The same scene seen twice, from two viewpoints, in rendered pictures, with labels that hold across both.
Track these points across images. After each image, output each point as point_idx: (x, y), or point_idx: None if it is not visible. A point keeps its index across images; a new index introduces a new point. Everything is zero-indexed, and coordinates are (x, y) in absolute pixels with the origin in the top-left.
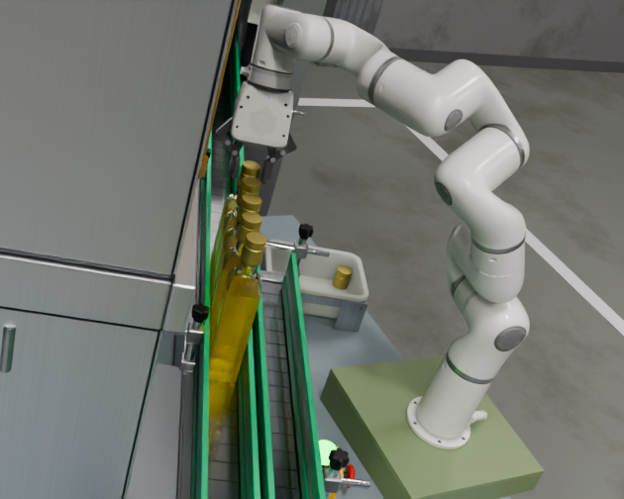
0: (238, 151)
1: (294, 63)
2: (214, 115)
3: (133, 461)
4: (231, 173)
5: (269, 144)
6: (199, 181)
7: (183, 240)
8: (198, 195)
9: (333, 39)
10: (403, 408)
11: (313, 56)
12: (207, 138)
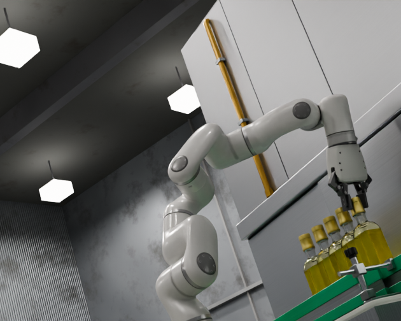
0: (356, 191)
1: (325, 130)
2: (260, 175)
3: (266, 293)
4: (367, 207)
5: (337, 183)
6: (267, 199)
7: (237, 211)
8: (261, 203)
9: None
10: None
11: (300, 128)
12: (262, 183)
